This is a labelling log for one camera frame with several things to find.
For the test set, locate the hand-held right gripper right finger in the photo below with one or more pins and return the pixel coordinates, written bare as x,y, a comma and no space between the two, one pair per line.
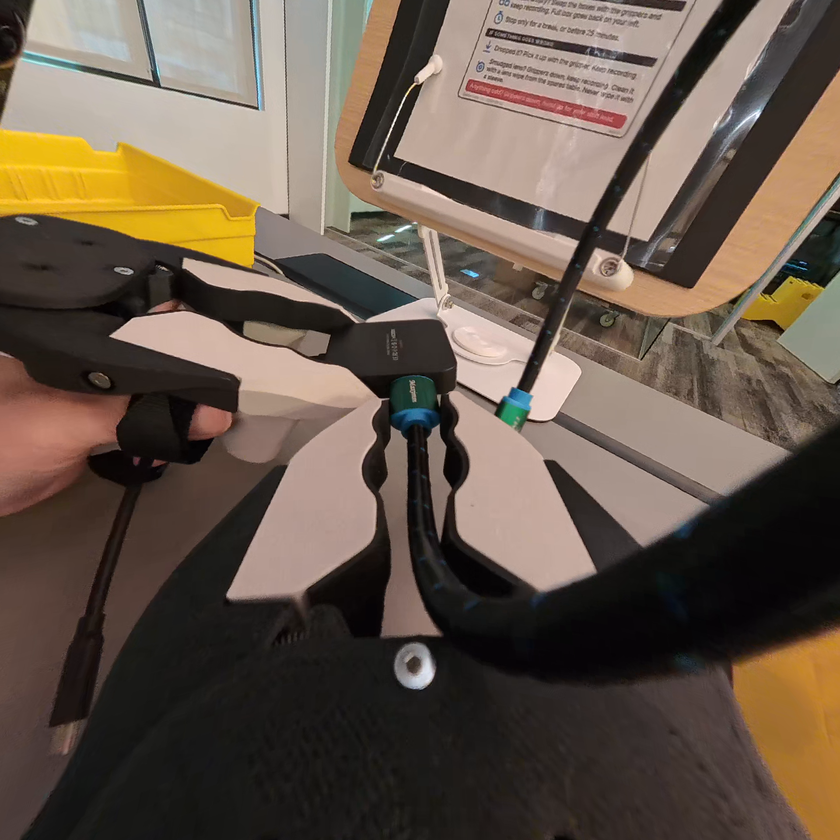
518,512

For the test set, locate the person's left hand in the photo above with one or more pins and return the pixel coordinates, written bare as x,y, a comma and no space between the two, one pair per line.
46,446

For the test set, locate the wooden framed sign board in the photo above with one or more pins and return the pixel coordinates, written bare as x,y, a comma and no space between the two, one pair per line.
781,229

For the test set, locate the yellow floor sign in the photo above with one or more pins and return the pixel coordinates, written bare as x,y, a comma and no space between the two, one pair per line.
787,298

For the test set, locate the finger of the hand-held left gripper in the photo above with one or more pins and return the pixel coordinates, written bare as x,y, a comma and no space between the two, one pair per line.
282,387
275,308

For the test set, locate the black multiport hub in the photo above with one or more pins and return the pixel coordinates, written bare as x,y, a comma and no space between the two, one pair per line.
407,348

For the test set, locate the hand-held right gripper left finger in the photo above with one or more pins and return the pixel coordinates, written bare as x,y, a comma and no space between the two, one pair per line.
308,525

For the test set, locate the laminated instruction sheet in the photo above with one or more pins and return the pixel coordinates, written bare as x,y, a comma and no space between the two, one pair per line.
525,164

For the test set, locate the dark desk pad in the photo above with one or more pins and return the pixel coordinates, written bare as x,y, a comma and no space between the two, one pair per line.
328,275

